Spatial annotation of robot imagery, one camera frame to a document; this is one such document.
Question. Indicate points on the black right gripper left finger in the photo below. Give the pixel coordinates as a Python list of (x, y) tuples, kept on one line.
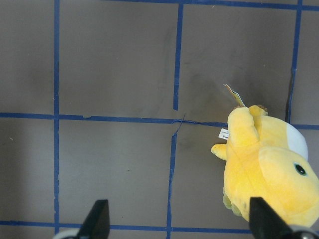
[(97, 222)]

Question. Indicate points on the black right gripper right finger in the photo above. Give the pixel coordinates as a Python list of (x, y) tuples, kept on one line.
[(265, 223)]

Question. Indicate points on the yellow plush dinosaur toy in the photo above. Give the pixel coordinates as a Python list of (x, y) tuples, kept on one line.
[(267, 157)]

